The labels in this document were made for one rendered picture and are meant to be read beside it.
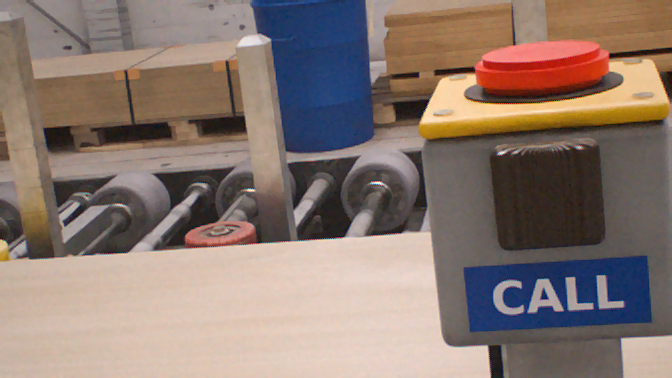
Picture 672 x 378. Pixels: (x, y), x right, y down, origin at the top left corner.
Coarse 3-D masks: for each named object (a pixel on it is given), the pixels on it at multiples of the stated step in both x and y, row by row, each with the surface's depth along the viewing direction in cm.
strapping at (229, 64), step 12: (168, 48) 719; (144, 60) 681; (216, 60) 649; (228, 60) 644; (120, 72) 657; (132, 72) 655; (228, 72) 646; (228, 84) 647; (132, 108) 660; (132, 120) 662
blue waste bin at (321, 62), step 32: (256, 0) 619; (288, 0) 634; (320, 0) 584; (352, 0) 594; (288, 32) 591; (320, 32) 589; (352, 32) 597; (288, 64) 597; (320, 64) 594; (352, 64) 600; (288, 96) 602; (320, 96) 597; (352, 96) 603; (288, 128) 608; (320, 128) 602; (352, 128) 606
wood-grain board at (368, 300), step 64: (128, 256) 145; (192, 256) 142; (256, 256) 139; (320, 256) 136; (384, 256) 133; (0, 320) 128; (64, 320) 126; (128, 320) 124; (192, 320) 121; (256, 320) 119; (320, 320) 117; (384, 320) 115
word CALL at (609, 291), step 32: (640, 256) 37; (480, 288) 38; (512, 288) 38; (544, 288) 38; (576, 288) 38; (608, 288) 38; (640, 288) 37; (480, 320) 38; (512, 320) 38; (544, 320) 38; (576, 320) 38; (608, 320) 38; (640, 320) 38
